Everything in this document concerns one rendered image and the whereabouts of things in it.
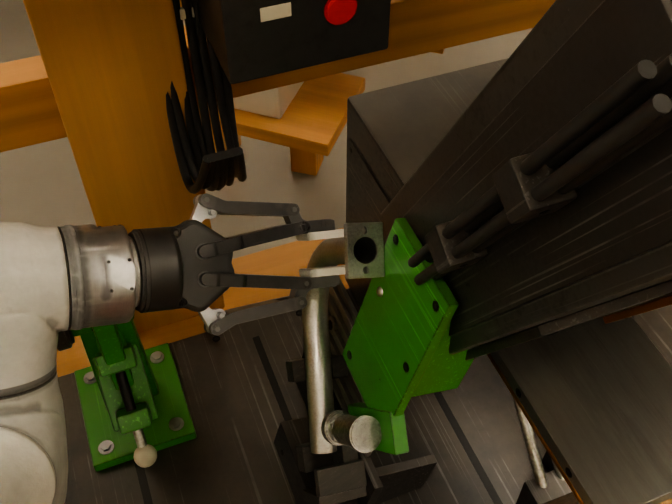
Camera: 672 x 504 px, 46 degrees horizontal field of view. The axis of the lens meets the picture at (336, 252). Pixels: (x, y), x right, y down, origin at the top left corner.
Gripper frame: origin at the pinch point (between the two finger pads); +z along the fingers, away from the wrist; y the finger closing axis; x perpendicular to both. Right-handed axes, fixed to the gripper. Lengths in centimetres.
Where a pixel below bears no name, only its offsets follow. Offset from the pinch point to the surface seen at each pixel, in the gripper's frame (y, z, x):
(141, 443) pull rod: -21.7, -16.2, 23.9
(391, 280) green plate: -3.2, 4.1, -3.5
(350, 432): -18.6, 0.5, 0.8
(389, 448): -20.5, 3.9, -1.0
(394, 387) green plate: -14.0, 4.2, -2.5
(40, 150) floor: 34, -5, 222
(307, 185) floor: 15, 73, 170
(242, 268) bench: -3.4, 5.9, 46.4
